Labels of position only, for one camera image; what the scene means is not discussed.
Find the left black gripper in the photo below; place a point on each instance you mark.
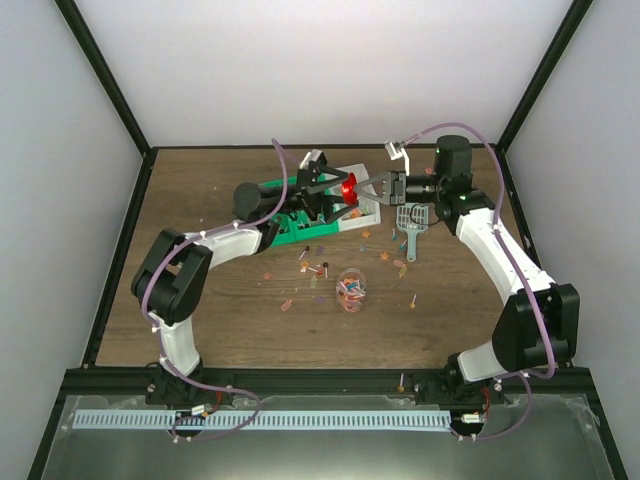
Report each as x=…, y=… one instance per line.
x=308, y=190

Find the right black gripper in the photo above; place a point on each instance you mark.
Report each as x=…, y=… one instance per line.
x=390, y=179

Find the red round lid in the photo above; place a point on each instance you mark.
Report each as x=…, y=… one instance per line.
x=348, y=192

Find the white candy bin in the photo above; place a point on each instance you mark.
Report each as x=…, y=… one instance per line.
x=367, y=214

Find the light blue slotted scoop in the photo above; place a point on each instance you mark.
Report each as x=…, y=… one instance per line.
x=413, y=220

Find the green candy bin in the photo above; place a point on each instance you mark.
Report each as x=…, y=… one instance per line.
x=287, y=218
x=304, y=228

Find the clear plastic cup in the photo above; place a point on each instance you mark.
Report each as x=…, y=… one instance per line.
x=351, y=290

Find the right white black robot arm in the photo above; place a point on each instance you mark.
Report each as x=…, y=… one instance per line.
x=538, y=326

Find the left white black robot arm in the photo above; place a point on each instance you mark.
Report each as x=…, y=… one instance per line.
x=170, y=282

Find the pink popsicle candy on table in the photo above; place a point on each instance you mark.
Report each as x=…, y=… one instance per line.
x=402, y=268

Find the pink popsicle candy lower left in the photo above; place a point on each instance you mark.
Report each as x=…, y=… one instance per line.
x=286, y=305

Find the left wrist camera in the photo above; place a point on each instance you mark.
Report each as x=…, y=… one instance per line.
x=313, y=156

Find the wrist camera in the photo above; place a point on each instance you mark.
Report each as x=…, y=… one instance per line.
x=313, y=156
x=397, y=152

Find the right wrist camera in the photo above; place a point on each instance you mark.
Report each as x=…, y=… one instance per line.
x=397, y=152

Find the orange lollipop on rail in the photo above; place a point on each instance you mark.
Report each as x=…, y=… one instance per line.
x=400, y=387

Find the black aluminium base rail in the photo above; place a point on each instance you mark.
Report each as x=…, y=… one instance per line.
x=425, y=386

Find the black frame post right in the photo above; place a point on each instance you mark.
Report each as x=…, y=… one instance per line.
x=562, y=38

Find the black frame post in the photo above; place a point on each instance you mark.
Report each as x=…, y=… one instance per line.
x=80, y=30
x=562, y=38

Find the black frame post left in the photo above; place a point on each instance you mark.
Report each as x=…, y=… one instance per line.
x=80, y=30

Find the light blue slotted cable duct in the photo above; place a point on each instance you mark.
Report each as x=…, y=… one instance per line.
x=421, y=421

